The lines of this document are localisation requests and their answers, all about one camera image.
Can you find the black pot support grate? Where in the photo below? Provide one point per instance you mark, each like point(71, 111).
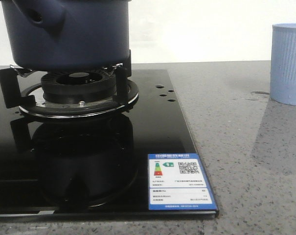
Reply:
point(31, 101)

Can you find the black gas burner head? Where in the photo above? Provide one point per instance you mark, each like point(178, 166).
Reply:
point(73, 87)

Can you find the black glass gas stove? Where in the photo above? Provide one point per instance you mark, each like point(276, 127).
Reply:
point(92, 168)

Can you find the light blue ribbed cup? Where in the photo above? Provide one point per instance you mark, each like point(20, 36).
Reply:
point(283, 63)

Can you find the blue energy label sticker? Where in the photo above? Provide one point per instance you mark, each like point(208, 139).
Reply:
point(177, 182)

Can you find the dark blue cooking pot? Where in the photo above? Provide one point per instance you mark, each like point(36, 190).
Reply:
point(67, 35)

